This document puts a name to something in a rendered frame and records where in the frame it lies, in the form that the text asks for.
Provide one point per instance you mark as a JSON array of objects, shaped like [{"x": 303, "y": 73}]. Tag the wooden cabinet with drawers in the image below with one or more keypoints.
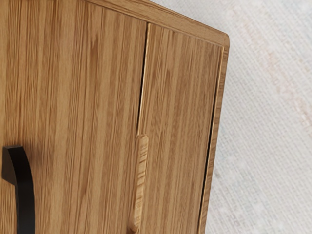
[{"x": 87, "y": 117}]

